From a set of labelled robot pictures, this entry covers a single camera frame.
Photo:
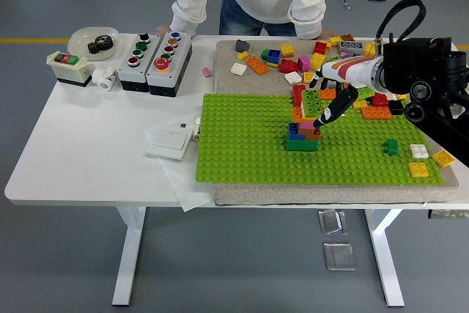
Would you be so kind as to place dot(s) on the brown brick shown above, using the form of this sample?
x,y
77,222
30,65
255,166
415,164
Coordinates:
x,y
347,37
311,137

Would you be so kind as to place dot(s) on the small dark green brick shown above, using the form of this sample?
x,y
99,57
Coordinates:
x,y
392,147

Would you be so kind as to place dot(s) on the black brick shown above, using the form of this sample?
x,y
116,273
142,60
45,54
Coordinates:
x,y
395,108

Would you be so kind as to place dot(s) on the white paper sheet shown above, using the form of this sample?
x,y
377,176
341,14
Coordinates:
x,y
187,188

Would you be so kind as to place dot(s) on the white plug adapter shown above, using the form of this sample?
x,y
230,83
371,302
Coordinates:
x,y
187,130

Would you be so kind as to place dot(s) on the grey long brick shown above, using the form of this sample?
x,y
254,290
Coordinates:
x,y
351,47

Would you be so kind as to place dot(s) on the small yellow brick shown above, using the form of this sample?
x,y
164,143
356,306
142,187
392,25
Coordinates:
x,y
361,105
335,40
242,56

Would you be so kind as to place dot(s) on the white pipe tee fitting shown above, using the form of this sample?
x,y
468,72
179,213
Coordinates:
x,y
104,78

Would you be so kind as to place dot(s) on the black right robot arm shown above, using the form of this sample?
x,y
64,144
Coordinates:
x,y
414,63

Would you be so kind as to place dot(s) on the under-table tray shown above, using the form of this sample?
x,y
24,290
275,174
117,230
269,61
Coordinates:
x,y
448,214

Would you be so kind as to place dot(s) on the dark green wide brick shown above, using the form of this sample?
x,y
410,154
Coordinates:
x,y
300,145

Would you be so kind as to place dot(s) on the magenta brick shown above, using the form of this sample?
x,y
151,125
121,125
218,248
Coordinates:
x,y
304,64

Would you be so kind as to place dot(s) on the person's left hand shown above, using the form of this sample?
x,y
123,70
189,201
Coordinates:
x,y
328,33

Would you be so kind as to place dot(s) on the blue green yellow brick stack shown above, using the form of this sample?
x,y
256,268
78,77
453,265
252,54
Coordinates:
x,y
273,57

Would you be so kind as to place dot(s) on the yellow flat square brick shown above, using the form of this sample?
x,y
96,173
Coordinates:
x,y
308,77
443,159
418,170

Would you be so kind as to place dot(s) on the person's right forearm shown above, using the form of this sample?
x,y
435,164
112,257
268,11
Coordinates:
x,y
187,20

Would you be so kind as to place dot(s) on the three-button control box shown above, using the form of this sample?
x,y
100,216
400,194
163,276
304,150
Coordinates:
x,y
137,71

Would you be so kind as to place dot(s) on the small pink brick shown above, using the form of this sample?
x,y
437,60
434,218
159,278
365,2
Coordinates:
x,y
207,72

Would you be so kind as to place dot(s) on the green studded baseplate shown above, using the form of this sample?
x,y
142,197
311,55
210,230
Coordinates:
x,y
238,151

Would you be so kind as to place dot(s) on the white table leg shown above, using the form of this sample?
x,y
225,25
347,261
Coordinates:
x,y
386,254
130,254

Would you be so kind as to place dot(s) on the person's right hand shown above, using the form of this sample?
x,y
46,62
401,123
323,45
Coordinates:
x,y
161,29

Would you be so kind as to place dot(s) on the black metal gears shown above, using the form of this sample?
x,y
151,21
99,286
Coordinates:
x,y
99,44

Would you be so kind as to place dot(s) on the four-button emergency stop box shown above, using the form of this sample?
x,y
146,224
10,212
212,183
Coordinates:
x,y
166,78

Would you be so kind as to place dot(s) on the lime green long brick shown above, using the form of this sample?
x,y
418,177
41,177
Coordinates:
x,y
363,97
311,102
334,59

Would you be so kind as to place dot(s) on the small white brick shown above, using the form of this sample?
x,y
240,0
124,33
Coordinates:
x,y
391,97

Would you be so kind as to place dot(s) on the white flat square brick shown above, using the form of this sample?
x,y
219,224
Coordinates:
x,y
293,78
238,69
419,151

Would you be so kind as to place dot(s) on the white plastic bowl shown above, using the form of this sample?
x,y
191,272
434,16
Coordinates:
x,y
78,43

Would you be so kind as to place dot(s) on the white wall switch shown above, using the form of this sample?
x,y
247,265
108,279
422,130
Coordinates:
x,y
166,142

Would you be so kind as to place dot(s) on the metal floor plate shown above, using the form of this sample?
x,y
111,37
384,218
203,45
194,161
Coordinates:
x,y
339,256
332,222

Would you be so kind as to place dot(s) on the red square brick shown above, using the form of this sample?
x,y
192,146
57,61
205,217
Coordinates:
x,y
320,48

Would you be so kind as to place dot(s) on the dark grey brick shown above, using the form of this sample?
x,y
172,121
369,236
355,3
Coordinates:
x,y
242,46

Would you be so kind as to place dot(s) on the person's left forearm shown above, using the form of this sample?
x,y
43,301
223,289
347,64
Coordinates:
x,y
308,23

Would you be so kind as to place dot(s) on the grey-brown mat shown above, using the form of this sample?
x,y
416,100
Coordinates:
x,y
256,195

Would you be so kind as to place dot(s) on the yellow brick cluster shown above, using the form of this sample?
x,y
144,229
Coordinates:
x,y
369,49

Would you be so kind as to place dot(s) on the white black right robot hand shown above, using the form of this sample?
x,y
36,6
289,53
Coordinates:
x,y
353,71

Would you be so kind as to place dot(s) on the red long brick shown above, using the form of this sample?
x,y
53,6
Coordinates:
x,y
379,101
297,93

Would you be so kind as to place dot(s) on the red green button switch box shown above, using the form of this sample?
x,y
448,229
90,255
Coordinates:
x,y
69,69

